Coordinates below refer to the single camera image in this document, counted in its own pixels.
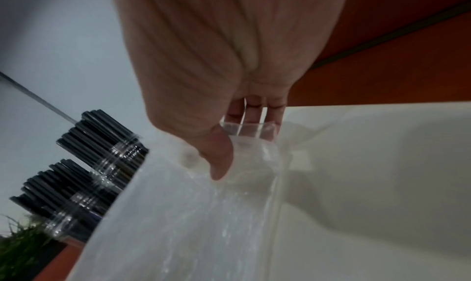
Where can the person's right hand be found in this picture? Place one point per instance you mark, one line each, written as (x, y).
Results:
(206, 56)

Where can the clear plastic bag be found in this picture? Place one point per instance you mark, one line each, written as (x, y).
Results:
(191, 213)

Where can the bundle of black pens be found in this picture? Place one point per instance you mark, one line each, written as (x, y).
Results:
(88, 169)

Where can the white tray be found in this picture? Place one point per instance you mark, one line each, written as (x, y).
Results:
(375, 192)

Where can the green plant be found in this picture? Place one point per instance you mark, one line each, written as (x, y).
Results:
(22, 239)

